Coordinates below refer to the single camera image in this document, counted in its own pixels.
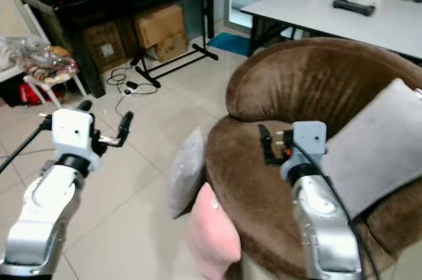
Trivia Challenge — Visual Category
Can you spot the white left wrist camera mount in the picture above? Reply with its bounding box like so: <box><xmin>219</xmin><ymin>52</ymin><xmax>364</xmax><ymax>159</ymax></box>
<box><xmin>51</xmin><ymin>108</ymin><xmax>101</xmax><ymax>163</ymax></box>

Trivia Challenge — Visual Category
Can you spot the red bag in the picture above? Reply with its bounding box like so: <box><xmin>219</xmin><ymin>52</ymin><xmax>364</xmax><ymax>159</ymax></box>
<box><xmin>12</xmin><ymin>82</ymin><xmax>61</xmax><ymax>107</ymax></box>

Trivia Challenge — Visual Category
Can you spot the round brown velvet sofa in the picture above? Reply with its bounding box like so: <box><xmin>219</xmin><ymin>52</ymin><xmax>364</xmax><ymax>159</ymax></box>
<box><xmin>204</xmin><ymin>36</ymin><xmax>422</xmax><ymax>280</ymax></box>

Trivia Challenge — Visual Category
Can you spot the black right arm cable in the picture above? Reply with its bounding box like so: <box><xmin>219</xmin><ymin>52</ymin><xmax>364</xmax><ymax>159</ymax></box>
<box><xmin>293</xmin><ymin>140</ymin><xmax>383</xmax><ymax>280</ymax></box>

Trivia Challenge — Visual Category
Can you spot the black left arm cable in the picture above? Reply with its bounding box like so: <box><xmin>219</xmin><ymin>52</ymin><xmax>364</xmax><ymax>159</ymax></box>
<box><xmin>0</xmin><ymin>114</ymin><xmax>55</xmax><ymax>174</ymax></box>

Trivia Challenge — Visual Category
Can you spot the large cardboard box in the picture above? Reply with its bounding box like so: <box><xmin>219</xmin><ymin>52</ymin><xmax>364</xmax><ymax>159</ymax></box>
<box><xmin>133</xmin><ymin>4</ymin><xmax>190</xmax><ymax>65</ymax></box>

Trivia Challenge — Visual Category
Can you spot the dark cardboard box with label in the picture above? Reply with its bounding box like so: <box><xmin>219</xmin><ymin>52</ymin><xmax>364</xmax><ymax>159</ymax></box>
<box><xmin>82</xmin><ymin>21</ymin><xmax>127</xmax><ymax>74</ymax></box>

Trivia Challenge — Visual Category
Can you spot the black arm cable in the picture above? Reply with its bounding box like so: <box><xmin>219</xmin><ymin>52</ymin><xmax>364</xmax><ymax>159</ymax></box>
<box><xmin>293</xmin><ymin>140</ymin><xmax>383</xmax><ymax>280</ymax></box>
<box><xmin>0</xmin><ymin>114</ymin><xmax>55</xmax><ymax>174</ymax></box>

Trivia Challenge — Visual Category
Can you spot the large grey pillow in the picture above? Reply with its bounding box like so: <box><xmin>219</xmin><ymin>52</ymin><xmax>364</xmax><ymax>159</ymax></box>
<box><xmin>321</xmin><ymin>78</ymin><xmax>422</xmax><ymax>222</ymax></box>

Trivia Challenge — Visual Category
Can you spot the black floor cable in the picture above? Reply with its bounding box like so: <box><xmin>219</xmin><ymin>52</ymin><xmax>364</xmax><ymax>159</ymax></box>
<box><xmin>107</xmin><ymin>61</ymin><xmax>160</xmax><ymax>117</ymax></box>

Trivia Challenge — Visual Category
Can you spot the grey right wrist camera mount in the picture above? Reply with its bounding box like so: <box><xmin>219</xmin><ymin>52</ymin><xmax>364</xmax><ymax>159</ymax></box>
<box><xmin>290</xmin><ymin>121</ymin><xmax>328</xmax><ymax>177</ymax></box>

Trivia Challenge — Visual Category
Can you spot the white stool with plastic bag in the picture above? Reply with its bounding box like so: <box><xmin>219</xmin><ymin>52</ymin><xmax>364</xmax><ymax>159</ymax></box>
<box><xmin>7</xmin><ymin>36</ymin><xmax>88</xmax><ymax>108</ymax></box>

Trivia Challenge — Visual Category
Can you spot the white dining table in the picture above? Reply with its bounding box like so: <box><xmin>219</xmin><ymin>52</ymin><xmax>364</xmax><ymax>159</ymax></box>
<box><xmin>240</xmin><ymin>0</ymin><xmax>422</xmax><ymax>61</ymax></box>

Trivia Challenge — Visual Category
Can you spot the black desk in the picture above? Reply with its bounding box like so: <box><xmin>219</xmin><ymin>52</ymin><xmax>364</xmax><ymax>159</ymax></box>
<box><xmin>15</xmin><ymin>0</ymin><xmax>220</xmax><ymax>100</ymax></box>

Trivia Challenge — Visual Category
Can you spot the pink pillow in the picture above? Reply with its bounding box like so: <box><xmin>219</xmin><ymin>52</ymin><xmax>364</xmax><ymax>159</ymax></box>
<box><xmin>185</xmin><ymin>182</ymin><xmax>242</xmax><ymax>280</ymax></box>

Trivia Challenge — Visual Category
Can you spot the long black device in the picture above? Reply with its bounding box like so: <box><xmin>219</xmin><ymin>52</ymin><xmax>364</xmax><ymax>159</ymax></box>
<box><xmin>332</xmin><ymin>0</ymin><xmax>377</xmax><ymax>18</ymax></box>

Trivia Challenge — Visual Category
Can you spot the small grey pillow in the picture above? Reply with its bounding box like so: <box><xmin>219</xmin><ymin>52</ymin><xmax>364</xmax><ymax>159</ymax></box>
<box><xmin>167</xmin><ymin>126</ymin><xmax>207</xmax><ymax>219</ymax></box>

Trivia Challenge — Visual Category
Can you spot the blue floor mat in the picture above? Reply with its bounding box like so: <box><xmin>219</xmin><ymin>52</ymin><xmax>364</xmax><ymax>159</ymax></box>
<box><xmin>206</xmin><ymin>32</ymin><xmax>252</xmax><ymax>57</ymax></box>

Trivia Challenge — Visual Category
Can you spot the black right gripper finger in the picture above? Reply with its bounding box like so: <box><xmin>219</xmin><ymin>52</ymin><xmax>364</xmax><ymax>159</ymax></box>
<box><xmin>258</xmin><ymin>124</ymin><xmax>275</xmax><ymax>166</ymax></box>

